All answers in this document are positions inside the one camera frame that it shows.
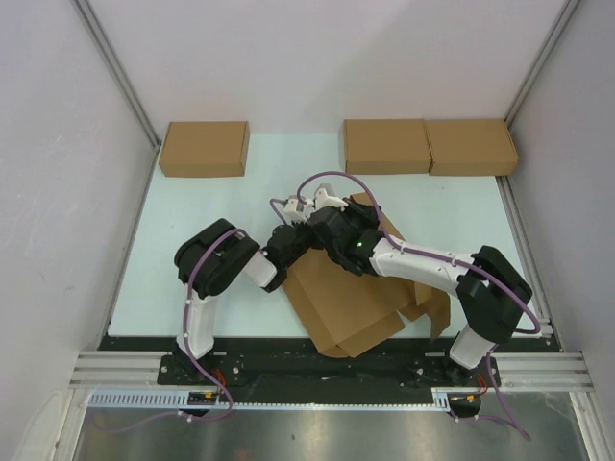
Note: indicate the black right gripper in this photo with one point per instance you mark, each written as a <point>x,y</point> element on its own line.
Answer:
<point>365,213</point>

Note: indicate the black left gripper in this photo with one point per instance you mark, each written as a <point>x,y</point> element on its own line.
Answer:
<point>296,225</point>

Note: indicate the cardboard box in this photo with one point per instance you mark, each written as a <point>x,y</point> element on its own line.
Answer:
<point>386,147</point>
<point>471,148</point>
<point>346,315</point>
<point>205,149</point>

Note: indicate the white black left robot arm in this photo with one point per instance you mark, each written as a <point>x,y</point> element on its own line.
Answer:
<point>209,262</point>

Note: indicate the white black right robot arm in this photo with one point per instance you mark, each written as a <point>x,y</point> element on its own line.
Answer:
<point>492,294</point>

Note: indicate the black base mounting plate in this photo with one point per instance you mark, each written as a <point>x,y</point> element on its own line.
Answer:
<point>243,360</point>

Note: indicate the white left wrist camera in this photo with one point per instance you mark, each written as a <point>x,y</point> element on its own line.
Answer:
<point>295,210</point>

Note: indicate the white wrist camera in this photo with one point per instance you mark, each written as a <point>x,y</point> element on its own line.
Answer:
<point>324,196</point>
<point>295,210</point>

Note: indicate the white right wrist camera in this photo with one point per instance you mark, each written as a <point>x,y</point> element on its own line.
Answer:
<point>324,196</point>

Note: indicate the aluminium corner post left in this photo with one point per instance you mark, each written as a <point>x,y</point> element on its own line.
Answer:
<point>103,45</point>

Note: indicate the aluminium corner post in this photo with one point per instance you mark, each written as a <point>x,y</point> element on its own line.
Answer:
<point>103,45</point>
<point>562,21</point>

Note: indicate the aluminium corner post right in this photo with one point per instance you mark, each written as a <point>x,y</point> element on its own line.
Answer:
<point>562,21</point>

